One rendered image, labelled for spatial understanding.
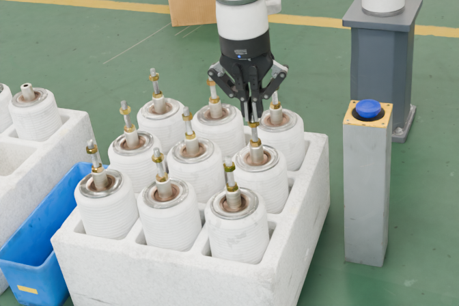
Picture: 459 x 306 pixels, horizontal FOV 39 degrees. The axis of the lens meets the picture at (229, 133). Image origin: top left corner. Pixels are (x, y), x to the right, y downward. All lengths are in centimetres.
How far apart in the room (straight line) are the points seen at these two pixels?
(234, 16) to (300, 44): 109
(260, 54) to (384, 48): 54
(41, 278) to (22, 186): 21
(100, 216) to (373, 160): 46
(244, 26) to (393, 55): 59
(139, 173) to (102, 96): 74
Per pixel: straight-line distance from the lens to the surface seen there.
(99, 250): 109
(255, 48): 94
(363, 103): 107
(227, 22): 93
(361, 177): 111
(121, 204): 108
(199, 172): 110
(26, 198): 133
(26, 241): 130
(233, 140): 120
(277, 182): 107
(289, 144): 116
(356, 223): 118
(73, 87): 196
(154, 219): 102
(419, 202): 139
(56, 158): 138
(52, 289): 123
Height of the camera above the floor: 90
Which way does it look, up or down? 34 degrees down
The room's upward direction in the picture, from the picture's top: 8 degrees counter-clockwise
